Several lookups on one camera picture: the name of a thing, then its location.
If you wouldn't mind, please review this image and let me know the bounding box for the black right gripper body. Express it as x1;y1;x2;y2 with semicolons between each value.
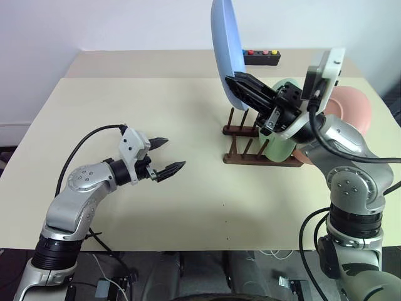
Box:
256;85;303;137

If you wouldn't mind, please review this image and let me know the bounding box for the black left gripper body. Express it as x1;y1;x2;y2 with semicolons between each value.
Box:
134;156;158;182

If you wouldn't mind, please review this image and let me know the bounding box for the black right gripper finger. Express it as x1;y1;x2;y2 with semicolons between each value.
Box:
233;71;277;95
225;77;277;115

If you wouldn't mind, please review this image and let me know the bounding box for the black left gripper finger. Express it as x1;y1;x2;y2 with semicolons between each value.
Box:
153;160;187;183
148;137;170;151

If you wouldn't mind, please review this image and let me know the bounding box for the blue plastic plate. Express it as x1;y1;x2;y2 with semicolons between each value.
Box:
210;0;247;111

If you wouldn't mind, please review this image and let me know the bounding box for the green plastic plate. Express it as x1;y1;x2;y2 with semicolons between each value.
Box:
258;78;306;163

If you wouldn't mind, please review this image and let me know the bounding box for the pink plastic plate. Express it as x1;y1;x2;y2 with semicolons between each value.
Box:
293;86;373;166

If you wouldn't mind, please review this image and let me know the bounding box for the dark wooden dish rack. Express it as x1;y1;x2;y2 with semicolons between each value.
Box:
222;108;305;167

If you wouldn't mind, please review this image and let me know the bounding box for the black button box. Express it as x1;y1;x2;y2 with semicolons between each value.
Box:
241;49;281;66

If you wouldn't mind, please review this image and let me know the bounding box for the small grey box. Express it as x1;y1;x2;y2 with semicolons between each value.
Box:
95;279;112;299

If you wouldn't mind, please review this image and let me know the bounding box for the dark grey rounded shape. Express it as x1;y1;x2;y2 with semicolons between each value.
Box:
227;250;268;296

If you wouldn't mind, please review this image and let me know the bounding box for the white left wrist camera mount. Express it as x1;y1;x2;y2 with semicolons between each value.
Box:
118;125;150;186

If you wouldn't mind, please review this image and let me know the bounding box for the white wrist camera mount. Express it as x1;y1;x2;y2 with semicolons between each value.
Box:
118;125;150;186
277;47;346;141

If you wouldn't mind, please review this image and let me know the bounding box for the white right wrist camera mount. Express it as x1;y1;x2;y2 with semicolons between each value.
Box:
277;47;346;141

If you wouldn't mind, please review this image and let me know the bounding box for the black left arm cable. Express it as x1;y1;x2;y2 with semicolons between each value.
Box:
55;124;128;199

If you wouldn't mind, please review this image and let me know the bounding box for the white thin cable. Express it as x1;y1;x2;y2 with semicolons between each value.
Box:
261;249;296;260

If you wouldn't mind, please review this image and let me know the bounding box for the black metal caster bracket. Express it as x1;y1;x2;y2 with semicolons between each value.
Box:
278;275;310;301

